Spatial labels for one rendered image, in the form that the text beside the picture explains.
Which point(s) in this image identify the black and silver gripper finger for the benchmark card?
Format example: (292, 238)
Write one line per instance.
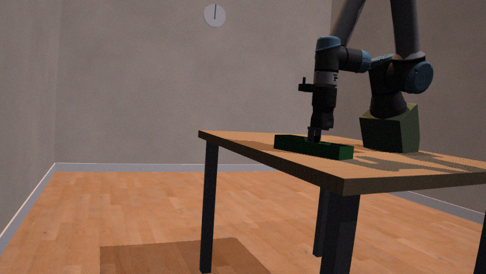
(311, 131)
(317, 138)

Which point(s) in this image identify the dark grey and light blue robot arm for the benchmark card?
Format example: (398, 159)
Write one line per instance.
(407, 72)

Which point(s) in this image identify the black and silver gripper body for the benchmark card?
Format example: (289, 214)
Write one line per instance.
(324, 97)

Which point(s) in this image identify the green rack of bins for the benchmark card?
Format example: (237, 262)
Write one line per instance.
(299, 144)

